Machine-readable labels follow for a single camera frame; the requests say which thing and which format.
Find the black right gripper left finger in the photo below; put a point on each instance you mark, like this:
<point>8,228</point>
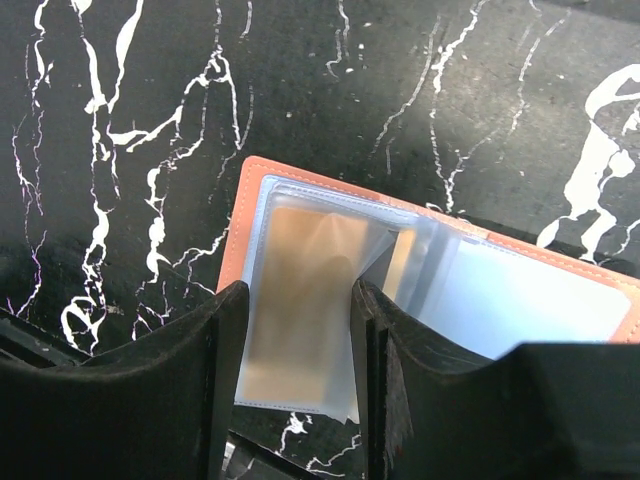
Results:
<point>158,407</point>

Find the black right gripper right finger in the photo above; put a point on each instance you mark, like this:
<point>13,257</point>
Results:
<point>432,409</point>

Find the pink leather card holder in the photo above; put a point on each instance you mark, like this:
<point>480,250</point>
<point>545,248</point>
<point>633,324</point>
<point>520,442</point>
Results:
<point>483,290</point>

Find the gold card in holder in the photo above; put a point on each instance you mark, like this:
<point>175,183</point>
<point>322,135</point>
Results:
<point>300,349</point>

